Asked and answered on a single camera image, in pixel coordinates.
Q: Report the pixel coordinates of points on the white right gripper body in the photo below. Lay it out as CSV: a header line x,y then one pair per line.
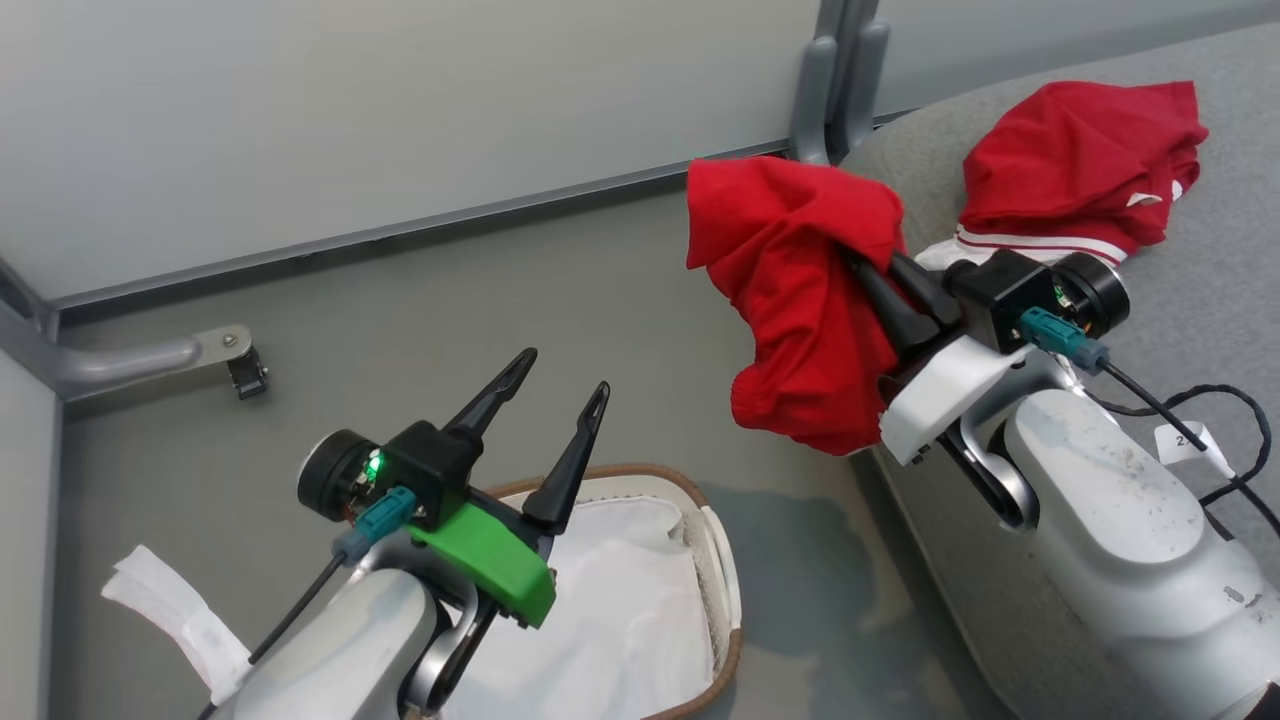
x,y
950,390

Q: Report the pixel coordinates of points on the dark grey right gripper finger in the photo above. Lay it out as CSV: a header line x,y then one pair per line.
x,y
925,288
895,310

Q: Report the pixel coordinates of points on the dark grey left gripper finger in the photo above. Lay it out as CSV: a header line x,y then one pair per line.
x,y
490,398
572,465

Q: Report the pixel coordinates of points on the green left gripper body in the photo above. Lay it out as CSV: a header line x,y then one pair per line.
x,y
495,565

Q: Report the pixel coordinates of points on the plain red garment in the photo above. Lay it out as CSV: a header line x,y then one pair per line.
x,y
800,300

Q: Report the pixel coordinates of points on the red jersey with striped trim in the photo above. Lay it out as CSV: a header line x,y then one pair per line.
x,y
1080,160

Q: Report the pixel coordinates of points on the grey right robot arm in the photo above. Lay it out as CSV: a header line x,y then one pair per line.
x,y
1120,530

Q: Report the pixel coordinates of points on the grey fabric sofa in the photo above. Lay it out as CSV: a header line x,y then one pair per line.
x,y
1210,330

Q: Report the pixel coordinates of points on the white basket liner cloth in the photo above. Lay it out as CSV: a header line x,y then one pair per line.
x,y
620,610

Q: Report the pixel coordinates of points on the white laundry basket brown rim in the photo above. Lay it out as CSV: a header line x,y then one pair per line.
x,y
725,590

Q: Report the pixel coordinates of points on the grey curved partition foot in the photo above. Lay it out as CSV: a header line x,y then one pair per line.
x,y
830,80

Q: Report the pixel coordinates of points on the small black caster wheel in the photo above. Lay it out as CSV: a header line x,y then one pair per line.
x,y
248,375

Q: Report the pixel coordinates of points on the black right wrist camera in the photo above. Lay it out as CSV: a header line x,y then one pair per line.
x,y
1010,285

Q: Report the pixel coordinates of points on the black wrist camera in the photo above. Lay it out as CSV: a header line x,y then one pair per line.
x,y
1010,285
425,460

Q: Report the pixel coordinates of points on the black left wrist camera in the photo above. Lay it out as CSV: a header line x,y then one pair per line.
x,y
425,460

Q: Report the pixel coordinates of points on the grey partition leg with bracket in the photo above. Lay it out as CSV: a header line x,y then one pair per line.
x,y
130,358

